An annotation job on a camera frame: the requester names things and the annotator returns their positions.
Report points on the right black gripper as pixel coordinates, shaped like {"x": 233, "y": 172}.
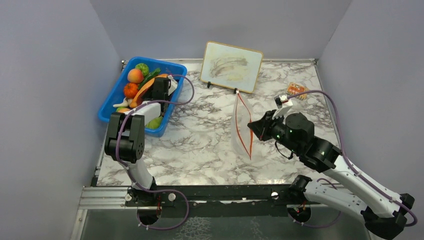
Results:
{"x": 261, "y": 127}

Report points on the clear zip top bag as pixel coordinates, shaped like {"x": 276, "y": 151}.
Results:
{"x": 241, "y": 135}

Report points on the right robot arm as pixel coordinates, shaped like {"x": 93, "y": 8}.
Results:
{"x": 382, "y": 211}

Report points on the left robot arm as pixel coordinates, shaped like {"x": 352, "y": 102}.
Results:
{"x": 125, "y": 144}

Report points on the orange snack packet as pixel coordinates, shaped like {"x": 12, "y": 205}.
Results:
{"x": 295, "y": 88}

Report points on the whiteboard on stand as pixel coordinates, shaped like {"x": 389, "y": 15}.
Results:
{"x": 231, "y": 66}

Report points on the toy green cabbage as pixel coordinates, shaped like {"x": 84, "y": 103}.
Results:
{"x": 154, "y": 123}

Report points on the toy green chili pepper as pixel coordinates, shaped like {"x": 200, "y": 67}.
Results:
{"x": 149, "y": 77}

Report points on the toy green lettuce ball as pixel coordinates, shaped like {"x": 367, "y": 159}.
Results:
{"x": 143, "y": 68}

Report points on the toy orange pumpkin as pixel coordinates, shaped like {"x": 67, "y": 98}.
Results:
{"x": 130, "y": 90}

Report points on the toy peach bottom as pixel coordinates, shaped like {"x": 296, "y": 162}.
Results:
{"x": 122, "y": 109}

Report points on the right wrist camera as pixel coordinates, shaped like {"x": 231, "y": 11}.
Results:
{"x": 284, "y": 104}

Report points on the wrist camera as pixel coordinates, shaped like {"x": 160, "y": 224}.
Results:
{"x": 284, "y": 104}
{"x": 173, "y": 84}

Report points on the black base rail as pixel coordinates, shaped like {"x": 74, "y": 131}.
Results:
{"x": 215, "y": 201}

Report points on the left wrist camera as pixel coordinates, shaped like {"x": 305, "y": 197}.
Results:
{"x": 173, "y": 84}

